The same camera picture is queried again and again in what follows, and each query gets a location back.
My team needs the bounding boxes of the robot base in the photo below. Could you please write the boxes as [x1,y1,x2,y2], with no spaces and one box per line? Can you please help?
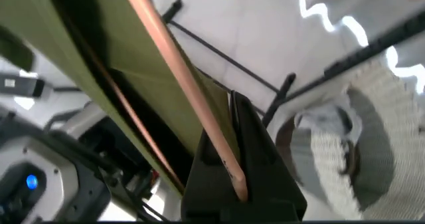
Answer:
[0,100,187,222]

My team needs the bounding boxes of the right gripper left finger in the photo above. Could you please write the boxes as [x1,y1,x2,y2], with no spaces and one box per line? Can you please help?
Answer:
[181,128,240,222]

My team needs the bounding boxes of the black clothes rack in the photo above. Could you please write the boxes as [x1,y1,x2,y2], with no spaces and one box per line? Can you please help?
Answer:
[161,0,425,128]

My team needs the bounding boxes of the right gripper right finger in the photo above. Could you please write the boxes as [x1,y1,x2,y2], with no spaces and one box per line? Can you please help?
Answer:
[230,90,307,222]

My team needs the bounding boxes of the white laundry basket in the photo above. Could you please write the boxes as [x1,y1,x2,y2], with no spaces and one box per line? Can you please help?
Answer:
[267,59,425,222]

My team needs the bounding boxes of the green printed shirt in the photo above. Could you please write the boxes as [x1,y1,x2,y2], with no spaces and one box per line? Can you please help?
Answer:
[0,0,240,198]

